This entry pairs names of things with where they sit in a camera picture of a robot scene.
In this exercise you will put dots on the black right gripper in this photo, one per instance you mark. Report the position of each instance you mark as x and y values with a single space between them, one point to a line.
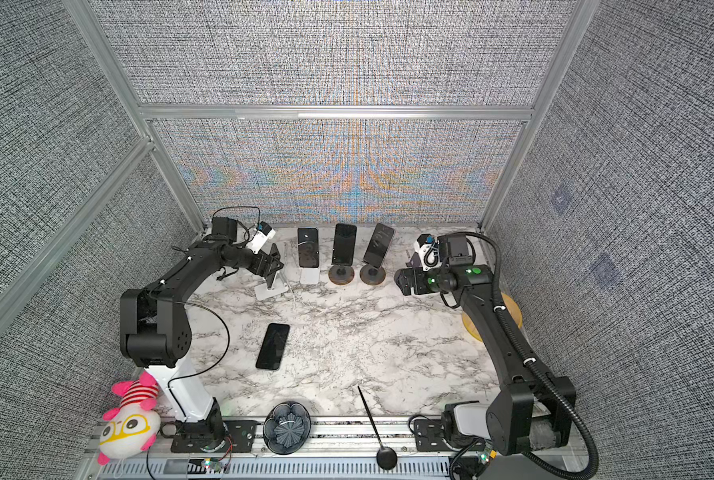
408 283

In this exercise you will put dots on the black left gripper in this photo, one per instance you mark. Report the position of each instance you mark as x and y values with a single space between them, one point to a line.
267 264

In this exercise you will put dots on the black phone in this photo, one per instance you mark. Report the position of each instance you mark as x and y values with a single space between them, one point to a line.
378 245
273 347
308 247
271 274
344 244

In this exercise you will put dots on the purple round phone stand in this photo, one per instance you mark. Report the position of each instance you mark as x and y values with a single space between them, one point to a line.
416 261

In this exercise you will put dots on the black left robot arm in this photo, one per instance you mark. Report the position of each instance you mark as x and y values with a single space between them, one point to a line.
155 333

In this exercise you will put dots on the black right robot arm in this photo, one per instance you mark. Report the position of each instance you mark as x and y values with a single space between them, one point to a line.
534 409

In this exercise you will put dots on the white folding phone stand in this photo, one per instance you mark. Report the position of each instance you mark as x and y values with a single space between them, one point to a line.
278 287

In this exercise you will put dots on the white flat phone stand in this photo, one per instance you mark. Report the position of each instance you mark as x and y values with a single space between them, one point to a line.
309 276

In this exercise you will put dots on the round wooden phone stand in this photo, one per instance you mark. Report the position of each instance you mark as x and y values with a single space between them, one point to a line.
341 274
372 275

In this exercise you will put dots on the black phone on wooden stand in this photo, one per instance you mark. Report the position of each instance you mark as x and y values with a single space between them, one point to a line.
378 245
344 244

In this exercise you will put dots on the yellow bowl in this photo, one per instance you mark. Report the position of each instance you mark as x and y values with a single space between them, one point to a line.
513 309

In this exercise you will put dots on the dark glass flower dish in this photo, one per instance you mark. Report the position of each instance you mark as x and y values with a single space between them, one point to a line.
287 428

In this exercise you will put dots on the black long spoon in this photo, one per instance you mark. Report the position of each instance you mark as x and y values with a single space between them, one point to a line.
386 457

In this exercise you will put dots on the pink white plush toy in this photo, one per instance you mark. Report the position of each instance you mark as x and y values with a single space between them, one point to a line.
131 427

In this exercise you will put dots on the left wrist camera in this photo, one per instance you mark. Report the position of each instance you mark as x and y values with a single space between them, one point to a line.
263 233

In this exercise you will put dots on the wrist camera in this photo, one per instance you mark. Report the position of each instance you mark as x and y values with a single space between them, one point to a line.
263 233
428 248

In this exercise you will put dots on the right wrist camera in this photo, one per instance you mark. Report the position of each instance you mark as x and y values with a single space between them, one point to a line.
428 248

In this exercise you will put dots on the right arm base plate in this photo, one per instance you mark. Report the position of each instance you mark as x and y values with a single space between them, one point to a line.
429 435

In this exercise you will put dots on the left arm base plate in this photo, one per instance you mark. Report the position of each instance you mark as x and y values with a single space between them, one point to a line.
201 438

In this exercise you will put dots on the aluminium frame corner post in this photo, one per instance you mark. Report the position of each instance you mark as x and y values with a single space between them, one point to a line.
91 31

